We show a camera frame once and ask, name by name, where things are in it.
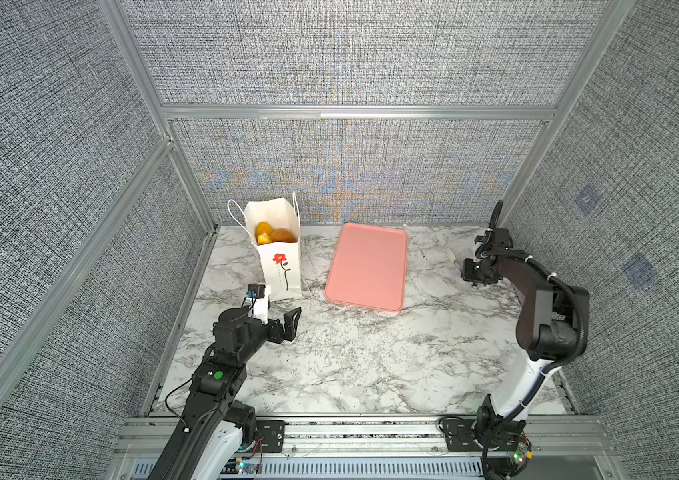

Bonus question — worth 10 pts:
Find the white floral paper bag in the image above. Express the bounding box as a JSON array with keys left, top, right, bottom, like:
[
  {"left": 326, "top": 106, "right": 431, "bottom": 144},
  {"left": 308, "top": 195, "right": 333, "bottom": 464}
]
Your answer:
[{"left": 226, "top": 193, "right": 302, "bottom": 301}]

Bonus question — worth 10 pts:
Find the small yellow fake bread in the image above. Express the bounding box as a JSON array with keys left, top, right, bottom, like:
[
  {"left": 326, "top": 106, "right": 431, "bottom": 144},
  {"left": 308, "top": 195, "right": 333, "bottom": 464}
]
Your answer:
[{"left": 257, "top": 233, "right": 272, "bottom": 245}]

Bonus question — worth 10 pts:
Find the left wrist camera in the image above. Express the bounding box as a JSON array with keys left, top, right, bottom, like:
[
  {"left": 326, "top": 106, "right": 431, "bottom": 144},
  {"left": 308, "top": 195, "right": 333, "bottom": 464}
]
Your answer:
[{"left": 243, "top": 283, "right": 271, "bottom": 325}]

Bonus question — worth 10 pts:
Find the pink plastic tray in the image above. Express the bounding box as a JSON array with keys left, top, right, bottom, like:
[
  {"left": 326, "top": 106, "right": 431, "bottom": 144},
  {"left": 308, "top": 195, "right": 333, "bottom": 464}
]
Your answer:
[{"left": 324, "top": 223, "right": 409, "bottom": 312}]

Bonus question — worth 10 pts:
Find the round brown fake bun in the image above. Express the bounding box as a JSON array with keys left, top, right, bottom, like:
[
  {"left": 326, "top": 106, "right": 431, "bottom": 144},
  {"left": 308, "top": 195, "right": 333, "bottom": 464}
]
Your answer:
[{"left": 269, "top": 228, "right": 297, "bottom": 243}]

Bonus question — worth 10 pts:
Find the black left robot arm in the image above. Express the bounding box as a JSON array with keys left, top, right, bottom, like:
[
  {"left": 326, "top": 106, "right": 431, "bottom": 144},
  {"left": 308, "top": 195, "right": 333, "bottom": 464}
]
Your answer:
[{"left": 149, "top": 307, "right": 302, "bottom": 479}]

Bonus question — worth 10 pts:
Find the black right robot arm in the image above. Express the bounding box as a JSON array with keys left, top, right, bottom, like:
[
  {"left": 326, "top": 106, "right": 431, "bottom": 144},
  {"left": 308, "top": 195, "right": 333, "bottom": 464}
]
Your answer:
[{"left": 461, "top": 227, "right": 589, "bottom": 449}]

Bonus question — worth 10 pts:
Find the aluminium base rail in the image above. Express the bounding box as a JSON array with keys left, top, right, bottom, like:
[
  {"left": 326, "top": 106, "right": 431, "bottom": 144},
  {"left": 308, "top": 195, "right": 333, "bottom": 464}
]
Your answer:
[{"left": 104, "top": 413, "right": 623, "bottom": 480}]

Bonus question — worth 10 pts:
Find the long orange fake bread loaf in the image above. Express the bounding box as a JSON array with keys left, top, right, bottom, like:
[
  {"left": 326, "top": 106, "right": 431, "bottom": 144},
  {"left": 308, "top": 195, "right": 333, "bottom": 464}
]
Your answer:
[{"left": 255, "top": 222, "right": 273, "bottom": 237}]

